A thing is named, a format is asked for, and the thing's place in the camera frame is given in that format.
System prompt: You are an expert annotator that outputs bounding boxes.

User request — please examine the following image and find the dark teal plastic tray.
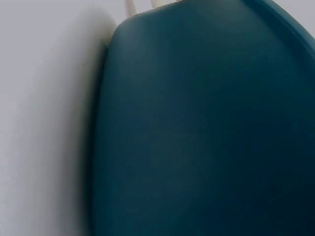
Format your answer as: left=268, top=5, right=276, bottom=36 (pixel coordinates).
left=89, top=0, right=315, bottom=236

